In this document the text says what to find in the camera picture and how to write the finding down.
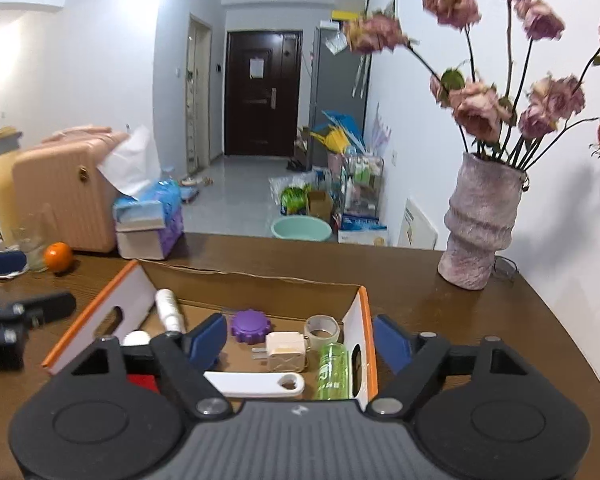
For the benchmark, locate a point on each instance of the white gear-shaped lid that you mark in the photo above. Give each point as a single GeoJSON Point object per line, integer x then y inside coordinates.
{"type": "Point", "coordinates": [136, 338]}

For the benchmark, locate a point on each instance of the light side door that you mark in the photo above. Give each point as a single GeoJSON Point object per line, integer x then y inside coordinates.
{"type": "Point", "coordinates": [197, 95]}

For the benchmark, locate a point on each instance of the yellow box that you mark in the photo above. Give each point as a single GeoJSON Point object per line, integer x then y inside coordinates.
{"type": "Point", "coordinates": [345, 16]}

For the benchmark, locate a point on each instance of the clear plastic bag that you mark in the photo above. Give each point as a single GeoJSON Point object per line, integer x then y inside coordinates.
{"type": "Point", "coordinates": [337, 41]}

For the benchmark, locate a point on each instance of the dark shoes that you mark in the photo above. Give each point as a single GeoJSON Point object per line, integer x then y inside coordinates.
{"type": "Point", "coordinates": [297, 165]}

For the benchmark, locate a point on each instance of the pink textured vase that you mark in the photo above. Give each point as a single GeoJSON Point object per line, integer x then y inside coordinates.
{"type": "Point", "coordinates": [480, 220]}

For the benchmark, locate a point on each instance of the grey refrigerator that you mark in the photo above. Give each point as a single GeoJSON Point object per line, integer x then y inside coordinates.
{"type": "Point", "coordinates": [335, 100]}

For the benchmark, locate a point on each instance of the green plastic basin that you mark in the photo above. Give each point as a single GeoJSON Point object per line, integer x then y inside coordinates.
{"type": "Point", "coordinates": [301, 230]}

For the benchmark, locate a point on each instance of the pink hard-shell suitcase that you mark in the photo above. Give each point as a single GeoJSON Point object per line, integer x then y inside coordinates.
{"type": "Point", "coordinates": [60, 190]}

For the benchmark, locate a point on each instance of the clear drinking glass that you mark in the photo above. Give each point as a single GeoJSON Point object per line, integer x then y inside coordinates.
{"type": "Point", "coordinates": [30, 245]}

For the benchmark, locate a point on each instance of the purple and white tissue box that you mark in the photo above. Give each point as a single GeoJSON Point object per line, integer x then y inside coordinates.
{"type": "Point", "coordinates": [150, 242]}

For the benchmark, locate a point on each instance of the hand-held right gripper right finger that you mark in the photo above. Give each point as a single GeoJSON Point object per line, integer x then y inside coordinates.
{"type": "Point", "coordinates": [390, 342]}

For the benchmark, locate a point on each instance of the dark brown entrance door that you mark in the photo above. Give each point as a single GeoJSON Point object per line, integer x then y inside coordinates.
{"type": "Point", "coordinates": [260, 110]}

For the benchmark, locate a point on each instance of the white paper notice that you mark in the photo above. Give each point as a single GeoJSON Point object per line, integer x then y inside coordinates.
{"type": "Point", "coordinates": [257, 68]}

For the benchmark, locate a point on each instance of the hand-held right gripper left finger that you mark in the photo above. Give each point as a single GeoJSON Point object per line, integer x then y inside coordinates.
{"type": "Point", "coordinates": [207, 340]}

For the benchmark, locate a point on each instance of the green plastic bottle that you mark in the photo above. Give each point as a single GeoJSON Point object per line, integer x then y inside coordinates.
{"type": "Point", "coordinates": [332, 367]}

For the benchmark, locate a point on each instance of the green printed bag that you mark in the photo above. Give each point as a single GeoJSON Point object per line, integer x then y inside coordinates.
{"type": "Point", "coordinates": [295, 200]}

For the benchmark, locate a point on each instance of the purple gear-shaped lid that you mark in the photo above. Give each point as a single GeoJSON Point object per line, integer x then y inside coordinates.
{"type": "Point", "coordinates": [250, 327]}

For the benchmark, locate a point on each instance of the white cylindrical bottle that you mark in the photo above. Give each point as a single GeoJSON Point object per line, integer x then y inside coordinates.
{"type": "Point", "coordinates": [169, 310]}

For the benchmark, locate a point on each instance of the orange cardboard box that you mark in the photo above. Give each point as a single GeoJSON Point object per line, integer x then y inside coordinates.
{"type": "Point", "coordinates": [280, 305]}

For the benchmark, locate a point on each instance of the white and blue pack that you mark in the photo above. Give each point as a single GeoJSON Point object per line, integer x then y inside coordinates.
{"type": "Point", "coordinates": [362, 232]}

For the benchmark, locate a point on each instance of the dried pink roses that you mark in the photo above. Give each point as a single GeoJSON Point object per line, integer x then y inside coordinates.
{"type": "Point", "coordinates": [475, 105]}

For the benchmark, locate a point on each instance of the blue and yellow bags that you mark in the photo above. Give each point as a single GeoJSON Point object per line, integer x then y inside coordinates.
{"type": "Point", "coordinates": [337, 132]}

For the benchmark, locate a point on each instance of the small brown cardboard box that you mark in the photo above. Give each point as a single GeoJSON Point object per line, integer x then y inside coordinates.
{"type": "Point", "coordinates": [320, 206]}

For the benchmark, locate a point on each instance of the orange fruit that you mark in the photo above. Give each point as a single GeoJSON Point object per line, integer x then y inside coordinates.
{"type": "Point", "coordinates": [58, 257]}

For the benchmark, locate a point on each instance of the red flat object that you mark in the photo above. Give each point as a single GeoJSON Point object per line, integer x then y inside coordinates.
{"type": "Point", "coordinates": [142, 382]}

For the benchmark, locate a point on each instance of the blue tissue pack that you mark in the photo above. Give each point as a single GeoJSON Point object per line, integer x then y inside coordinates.
{"type": "Point", "coordinates": [150, 205]}

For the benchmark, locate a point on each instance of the white bottle opener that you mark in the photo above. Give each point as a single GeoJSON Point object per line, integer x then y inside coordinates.
{"type": "Point", "coordinates": [250, 385]}

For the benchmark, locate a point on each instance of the beige charger plug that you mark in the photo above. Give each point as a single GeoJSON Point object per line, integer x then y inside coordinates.
{"type": "Point", "coordinates": [285, 352]}

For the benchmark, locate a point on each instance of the framed wall picture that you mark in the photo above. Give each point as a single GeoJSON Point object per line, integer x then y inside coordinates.
{"type": "Point", "coordinates": [391, 5]}

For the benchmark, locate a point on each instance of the clear tape roll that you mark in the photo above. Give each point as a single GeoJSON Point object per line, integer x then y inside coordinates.
{"type": "Point", "coordinates": [322, 332]}

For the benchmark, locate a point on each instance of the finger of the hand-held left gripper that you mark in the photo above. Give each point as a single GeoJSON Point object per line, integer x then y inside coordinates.
{"type": "Point", "coordinates": [45, 307]}
{"type": "Point", "coordinates": [2, 263]}

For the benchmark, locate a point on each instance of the white flat panel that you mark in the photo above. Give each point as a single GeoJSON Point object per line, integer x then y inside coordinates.
{"type": "Point", "coordinates": [417, 225]}

